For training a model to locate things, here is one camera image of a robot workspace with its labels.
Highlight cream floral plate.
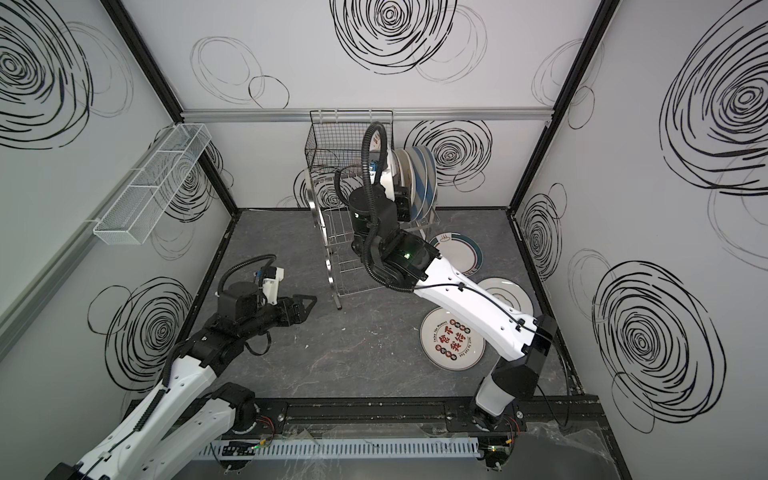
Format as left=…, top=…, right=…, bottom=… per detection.
left=405, top=148, right=421, bottom=222

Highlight orange sunburst plate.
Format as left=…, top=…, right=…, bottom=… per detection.
left=379, top=151, right=398, bottom=201
left=393, top=148, right=412, bottom=193

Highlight blue striped plate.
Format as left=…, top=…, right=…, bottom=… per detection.
left=427, top=148, right=438, bottom=210
left=415, top=146, right=434, bottom=220

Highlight white plate red characters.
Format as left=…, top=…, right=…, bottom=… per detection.
left=419, top=308, right=485, bottom=371

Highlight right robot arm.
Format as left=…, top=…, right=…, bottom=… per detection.
left=337, top=122, right=558, bottom=431

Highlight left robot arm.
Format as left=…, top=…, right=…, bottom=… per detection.
left=47, top=254, right=317, bottom=479

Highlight steel two-tier dish rack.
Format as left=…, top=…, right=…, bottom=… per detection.
left=294, top=147, right=437, bottom=306

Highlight green rimmed white plate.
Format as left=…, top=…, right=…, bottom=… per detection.
left=430, top=232, right=484, bottom=276

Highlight white plate green emblem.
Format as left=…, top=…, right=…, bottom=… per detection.
left=479, top=277, right=534, bottom=316

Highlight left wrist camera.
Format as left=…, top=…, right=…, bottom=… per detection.
left=259, top=266, right=284, bottom=305

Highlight dark wire mesh basket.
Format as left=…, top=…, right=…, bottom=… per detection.
left=304, top=109, right=394, bottom=170

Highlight white slotted cable duct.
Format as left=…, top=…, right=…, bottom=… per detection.
left=194, top=438, right=482, bottom=461

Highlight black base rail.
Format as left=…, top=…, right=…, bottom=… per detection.
left=255, top=395, right=605, bottom=435

